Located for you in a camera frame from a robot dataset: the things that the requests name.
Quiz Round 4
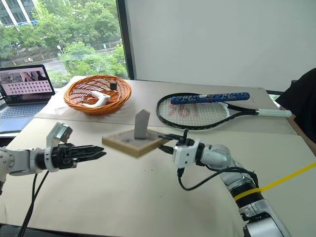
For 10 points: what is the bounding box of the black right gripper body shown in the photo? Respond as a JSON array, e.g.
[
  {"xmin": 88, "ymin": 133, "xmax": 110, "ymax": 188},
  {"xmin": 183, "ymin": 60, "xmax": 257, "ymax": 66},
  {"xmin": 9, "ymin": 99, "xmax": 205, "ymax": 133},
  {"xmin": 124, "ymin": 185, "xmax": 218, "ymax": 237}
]
[{"xmin": 175, "ymin": 129, "xmax": 196, "ymax": 149}]

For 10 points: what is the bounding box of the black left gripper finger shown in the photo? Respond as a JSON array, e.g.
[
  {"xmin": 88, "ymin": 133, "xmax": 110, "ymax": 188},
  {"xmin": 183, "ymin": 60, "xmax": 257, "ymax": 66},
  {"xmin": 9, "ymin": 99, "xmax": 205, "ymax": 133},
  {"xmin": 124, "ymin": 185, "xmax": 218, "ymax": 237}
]
[
  {"xmin": 70, "ymin": 145, "xmax": 105, "ymax": 156},
  {"xmin": 73, "ymin": 151, "xmax": 108, "ymax": 163}
]

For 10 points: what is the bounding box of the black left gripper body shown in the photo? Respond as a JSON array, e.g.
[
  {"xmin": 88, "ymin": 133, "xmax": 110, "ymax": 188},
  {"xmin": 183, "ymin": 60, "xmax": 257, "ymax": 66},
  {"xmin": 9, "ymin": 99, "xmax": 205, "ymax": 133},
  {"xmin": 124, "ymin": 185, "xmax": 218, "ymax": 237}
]
[{"xmin": 57, "ymin": 143, "xmax": 78, "ymax": 171}]

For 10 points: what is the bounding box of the wooden board with grey peg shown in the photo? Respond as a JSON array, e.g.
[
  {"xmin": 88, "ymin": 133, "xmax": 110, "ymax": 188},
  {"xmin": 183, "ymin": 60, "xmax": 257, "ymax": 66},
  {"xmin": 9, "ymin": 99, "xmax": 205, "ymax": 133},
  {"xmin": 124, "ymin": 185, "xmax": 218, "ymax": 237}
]
[{"xmin": 101, "ymin": 109, "xmax": 171, "ymax": 159}]

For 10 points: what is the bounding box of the blue patterned tube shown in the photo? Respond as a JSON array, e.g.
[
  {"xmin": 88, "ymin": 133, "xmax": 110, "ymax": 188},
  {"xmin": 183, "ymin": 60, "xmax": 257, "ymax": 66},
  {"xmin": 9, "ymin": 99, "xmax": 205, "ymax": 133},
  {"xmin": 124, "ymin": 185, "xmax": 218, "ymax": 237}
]
[{"xmin": 170, "ymin": 92, "xmax": 251, "ymax": 105}]

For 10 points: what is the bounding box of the orange woven basket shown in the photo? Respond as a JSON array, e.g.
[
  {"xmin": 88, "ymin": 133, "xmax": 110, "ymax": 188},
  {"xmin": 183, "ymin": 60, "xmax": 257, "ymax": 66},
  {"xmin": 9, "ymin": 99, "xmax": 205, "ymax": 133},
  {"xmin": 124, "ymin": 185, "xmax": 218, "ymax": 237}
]
[{"xmin": 63, "ymin": 74, "xmax": 132, "ymax": 116}]

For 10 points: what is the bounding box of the white glue gun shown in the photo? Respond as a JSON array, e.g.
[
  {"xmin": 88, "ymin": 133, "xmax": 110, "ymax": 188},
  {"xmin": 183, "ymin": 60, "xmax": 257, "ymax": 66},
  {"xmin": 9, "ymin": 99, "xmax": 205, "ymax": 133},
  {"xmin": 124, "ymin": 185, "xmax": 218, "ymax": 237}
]
[{"xmin": 81, "ymin": 90, "xmax": 111, "ymax": 108}]

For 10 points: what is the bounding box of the black tennis racket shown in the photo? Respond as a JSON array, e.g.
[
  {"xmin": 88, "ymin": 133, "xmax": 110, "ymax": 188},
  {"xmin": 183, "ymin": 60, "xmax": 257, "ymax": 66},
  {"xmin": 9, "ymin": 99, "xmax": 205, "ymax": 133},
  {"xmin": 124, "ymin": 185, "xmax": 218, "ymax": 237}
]
[{"xmin": 156, "ymin": 93, "xmax": 293, "ymax": 130}]

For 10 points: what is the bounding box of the open grey laptop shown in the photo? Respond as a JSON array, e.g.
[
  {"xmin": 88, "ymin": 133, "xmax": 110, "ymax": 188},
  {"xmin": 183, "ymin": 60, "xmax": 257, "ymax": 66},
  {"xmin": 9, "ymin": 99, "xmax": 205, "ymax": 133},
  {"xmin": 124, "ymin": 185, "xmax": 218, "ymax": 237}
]
[{"xmin": 0, "ymin": 64, "xmax": 56, "ymax": 134}]

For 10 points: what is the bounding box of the person in black clothes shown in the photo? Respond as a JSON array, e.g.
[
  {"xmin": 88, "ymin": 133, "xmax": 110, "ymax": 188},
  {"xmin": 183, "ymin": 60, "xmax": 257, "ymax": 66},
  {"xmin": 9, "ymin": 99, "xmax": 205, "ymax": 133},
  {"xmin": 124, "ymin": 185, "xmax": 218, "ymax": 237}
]
[{"xmin": 275, "ymin": 67, "xmax": 316, "ymax": 157}]

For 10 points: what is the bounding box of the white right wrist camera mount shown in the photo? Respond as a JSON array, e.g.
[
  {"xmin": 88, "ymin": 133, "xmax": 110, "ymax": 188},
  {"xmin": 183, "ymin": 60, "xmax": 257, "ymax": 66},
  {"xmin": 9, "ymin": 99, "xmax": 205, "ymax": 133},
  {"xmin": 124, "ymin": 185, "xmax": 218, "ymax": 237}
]
[{"xmin": 172, "ymin": 139, "xmax": 201, "ymax": 175}]

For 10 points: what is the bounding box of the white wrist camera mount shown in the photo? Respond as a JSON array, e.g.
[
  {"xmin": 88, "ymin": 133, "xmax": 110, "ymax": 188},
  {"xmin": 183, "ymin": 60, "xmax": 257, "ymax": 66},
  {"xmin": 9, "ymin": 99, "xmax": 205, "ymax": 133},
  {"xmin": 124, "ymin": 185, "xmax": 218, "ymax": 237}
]
[
  {"xmin": 172, "ymin": 139, "xmax": 201, "ymax": 175},
  {"xmin": 45, "ymin": 121, "xmax": 74, "ymax": 173}
]

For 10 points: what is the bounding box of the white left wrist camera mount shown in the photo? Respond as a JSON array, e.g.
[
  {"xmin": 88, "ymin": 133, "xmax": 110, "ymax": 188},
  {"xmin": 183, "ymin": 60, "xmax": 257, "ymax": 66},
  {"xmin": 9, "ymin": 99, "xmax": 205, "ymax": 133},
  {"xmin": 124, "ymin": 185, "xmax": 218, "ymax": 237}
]
[{"xmin": 45, "ymin": 121, "xmax": 74, "ymax": 173}]

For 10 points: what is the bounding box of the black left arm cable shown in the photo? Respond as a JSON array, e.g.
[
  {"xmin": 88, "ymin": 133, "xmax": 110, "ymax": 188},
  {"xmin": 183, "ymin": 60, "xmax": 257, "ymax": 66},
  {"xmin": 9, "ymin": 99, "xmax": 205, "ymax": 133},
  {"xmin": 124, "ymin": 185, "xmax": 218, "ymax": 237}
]
[
  {"xmin": 30, "ymin": 173, "xmax": 39, "ymax": 206},
  {"xmin": 18, "ymin": 170, "xmax": 50, "ymax": 237}
]

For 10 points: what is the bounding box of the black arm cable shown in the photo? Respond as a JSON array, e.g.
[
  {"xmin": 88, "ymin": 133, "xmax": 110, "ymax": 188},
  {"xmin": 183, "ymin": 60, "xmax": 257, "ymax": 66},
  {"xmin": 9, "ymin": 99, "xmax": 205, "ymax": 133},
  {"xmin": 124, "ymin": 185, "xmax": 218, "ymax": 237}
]
[
  {"xmin": 30, "ymin": 173, "xmax": 39, "ymax": 206},
  {"xmin": 18, "ymin": 170, "xmax": 50, "ymax": 237},
  {"xmin": 176, "ymin": 166, "xmax": 259, "ymax": 192}
]

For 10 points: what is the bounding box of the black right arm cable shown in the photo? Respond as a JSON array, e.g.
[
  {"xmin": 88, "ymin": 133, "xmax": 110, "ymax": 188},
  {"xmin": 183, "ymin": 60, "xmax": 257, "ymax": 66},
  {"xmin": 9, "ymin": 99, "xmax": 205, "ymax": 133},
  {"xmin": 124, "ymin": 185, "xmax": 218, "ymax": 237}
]
[{"xmin": 176, "ymin": 166, "xmax": 259, "ymax": 192}]

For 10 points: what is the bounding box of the black window frame post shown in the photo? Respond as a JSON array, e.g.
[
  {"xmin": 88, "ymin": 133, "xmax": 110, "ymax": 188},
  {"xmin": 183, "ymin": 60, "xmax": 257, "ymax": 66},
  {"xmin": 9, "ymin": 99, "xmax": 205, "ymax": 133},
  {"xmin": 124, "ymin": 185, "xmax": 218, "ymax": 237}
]
[{"xmin": 116, "ymin": 0, "xmax": 138, "ymax": 80}]

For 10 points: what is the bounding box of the yellow strap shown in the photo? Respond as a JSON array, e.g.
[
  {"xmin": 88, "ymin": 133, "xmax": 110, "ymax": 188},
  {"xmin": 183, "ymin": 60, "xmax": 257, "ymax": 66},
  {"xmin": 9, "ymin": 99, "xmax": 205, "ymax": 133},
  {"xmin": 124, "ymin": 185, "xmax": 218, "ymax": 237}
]
[{"xmin": 234, "ymin": 161, "xmax": 316, "ymax": 201}]

